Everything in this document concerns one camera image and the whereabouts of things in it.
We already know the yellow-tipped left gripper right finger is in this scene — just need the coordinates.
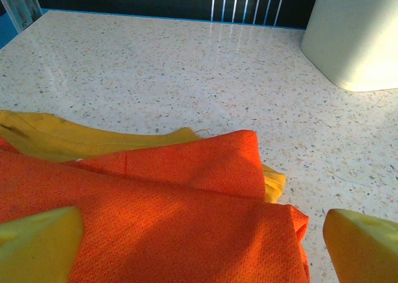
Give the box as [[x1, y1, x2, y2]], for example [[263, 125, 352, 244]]
[[322, 208, 398, 283]]

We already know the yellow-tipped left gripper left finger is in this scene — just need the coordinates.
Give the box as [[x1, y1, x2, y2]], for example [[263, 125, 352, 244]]
[[0, 206, 85, 283]]

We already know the orange mesh t-shirt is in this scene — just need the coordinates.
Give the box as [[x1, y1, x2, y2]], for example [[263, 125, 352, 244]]
[[0, 129, 312, 283]]

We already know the yellow t-shirt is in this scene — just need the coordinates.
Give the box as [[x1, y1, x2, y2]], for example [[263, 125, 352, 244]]
[[0, 110, 287, 205]]

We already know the cream knife block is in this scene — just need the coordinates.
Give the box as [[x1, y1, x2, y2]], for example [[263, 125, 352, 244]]
[[300, 0, 398, 93]]

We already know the aluminium frame post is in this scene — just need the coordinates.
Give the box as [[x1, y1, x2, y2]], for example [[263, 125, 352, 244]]
[[0, 0, 44, 35]]

